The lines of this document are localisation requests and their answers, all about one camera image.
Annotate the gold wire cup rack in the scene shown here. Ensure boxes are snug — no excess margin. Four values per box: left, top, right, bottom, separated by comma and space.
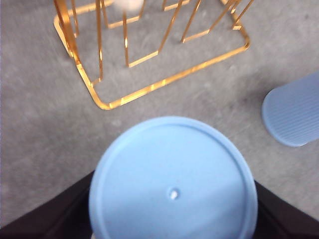
54, 0, 254, 110

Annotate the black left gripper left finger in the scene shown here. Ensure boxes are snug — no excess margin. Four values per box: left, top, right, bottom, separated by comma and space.
0, 171, 94, 239

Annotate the blue ribbed cup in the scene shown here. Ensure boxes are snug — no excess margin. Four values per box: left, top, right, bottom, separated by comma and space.
262, 71, 319, 147
89, 116, 259, 239

